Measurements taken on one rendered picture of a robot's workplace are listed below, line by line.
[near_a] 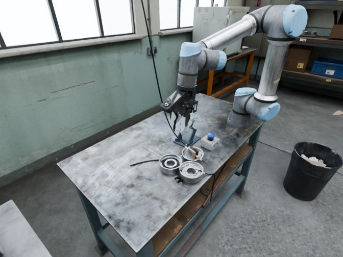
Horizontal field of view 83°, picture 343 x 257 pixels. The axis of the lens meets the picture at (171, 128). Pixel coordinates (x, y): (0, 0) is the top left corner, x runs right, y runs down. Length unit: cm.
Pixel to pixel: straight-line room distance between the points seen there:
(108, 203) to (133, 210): 11
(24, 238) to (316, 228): 186
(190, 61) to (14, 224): 96
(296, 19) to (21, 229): 139
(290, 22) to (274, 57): 15
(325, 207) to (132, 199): 174
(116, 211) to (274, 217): 140
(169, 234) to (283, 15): 106
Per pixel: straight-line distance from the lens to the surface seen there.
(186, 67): 74
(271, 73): 107
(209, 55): 78
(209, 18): 307
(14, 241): 105
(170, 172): 87
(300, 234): 191
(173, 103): 73
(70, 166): 105
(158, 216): 77
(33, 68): 212
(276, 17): 103
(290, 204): 206
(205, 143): 103
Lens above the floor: 144
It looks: 32 degrees down
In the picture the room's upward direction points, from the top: straight up
